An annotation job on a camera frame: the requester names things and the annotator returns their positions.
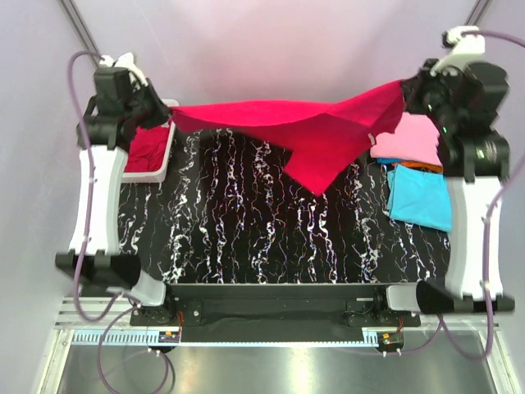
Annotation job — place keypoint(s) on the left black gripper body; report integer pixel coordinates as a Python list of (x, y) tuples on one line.
[(145, 107)]

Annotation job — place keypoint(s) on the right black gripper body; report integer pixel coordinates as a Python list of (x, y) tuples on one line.
[(431, 96)]

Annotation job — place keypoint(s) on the crimson t shirt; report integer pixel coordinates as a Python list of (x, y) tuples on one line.
[(324, 138), (147, 150)]

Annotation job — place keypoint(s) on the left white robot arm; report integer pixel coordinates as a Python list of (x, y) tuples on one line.
[(94, 256)]

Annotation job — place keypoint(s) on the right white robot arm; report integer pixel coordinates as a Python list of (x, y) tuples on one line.
[(476, 170)]

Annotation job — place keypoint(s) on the crimson t shirt in basket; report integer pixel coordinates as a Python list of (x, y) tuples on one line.
[(147, 150)]

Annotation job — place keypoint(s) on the folded pink t shirt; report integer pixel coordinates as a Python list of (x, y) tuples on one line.
[(415, 139)]

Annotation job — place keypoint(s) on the white plastic basket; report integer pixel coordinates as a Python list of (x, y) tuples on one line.
[(160, 175)]

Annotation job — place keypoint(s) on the folded orange t shirt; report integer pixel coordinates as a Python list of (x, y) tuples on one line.
[(421, 166)]

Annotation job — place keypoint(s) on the folded blue t shirt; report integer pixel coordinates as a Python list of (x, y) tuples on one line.
[(388, 161)]

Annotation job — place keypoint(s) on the folded cyan t shirt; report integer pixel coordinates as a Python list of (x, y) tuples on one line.
[(419, 198)]

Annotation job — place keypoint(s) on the black marble pattern mat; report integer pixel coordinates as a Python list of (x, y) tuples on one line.
[(227, 213)]

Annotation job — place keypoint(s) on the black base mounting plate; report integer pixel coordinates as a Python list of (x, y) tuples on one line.
[(276, 315)]

